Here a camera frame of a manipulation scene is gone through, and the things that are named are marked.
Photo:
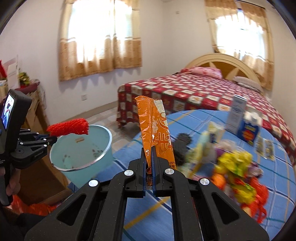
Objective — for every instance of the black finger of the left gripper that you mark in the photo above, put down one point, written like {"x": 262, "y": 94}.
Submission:
{"x": 32, "y": 146}

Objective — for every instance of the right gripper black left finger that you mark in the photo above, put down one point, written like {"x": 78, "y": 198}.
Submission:
{"x": 96, "y": 211}

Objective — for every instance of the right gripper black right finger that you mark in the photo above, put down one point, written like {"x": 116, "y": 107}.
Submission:
{"x": 201, "y": 211}

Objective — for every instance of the red foam net sleeve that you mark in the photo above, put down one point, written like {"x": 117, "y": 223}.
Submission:
{"x": 77, "y": 126}

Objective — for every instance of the yellow tissue plastic bag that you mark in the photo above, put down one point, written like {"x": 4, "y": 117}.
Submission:
{"x": 205, "y": 150}

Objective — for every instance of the yellow wrapper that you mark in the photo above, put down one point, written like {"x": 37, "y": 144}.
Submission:
{"x": 233, "y": 165}

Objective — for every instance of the orange snack wrapper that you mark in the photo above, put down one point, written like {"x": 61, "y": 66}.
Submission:
{"x": 154, "y": 130}

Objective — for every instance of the light blue trash bin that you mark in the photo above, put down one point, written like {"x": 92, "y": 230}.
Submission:
{"x": 81, "y": 157}

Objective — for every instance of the person's left hand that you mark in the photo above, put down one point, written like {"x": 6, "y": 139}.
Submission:
{"x": 14, "y": 185}

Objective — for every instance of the wooden dresser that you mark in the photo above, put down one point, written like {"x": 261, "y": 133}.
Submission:
{"x": 20, "y": 147}

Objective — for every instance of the white paper sign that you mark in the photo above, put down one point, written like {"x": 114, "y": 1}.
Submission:
{"x": 12, "y": 72}

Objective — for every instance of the orange red plastic bag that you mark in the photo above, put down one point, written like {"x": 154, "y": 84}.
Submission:
{"x": 19, "y": 207}

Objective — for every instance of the purple pink crumpled wrapper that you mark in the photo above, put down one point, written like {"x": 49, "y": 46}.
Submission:
{"x": 230, "y": 146}

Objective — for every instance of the white tall carton box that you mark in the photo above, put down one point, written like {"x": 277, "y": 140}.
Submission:
{"x": 236, "y": 114}

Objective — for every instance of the blue milk carton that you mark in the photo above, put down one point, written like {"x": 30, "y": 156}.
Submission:
{"x": 250, "y": 127}

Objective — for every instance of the left beige curtain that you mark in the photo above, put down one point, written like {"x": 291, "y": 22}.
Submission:
{"x": 98, "y": 37}

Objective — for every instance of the beige curtain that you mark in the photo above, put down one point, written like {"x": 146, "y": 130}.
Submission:
{"x": 98, "y": 37}
{"x": 242, "y": 30}

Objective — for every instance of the red checkered bed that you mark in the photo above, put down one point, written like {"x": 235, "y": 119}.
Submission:
{"x": 187, "y": 91}

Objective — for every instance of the grey striped pillow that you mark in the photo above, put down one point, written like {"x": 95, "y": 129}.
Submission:
{"x": 248, "y": 83}

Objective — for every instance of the pink pillow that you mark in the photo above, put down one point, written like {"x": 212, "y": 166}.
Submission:
{"x": 205, "y": 71}

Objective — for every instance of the cream wooden headboard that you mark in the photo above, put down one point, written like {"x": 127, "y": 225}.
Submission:
{"x": 229, "y": 66}

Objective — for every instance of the right beige curtain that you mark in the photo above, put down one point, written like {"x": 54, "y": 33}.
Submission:
{"x": 242, "y": 30}

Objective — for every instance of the wall socket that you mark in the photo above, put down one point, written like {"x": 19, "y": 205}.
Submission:
{"x": 83, "y": 97}

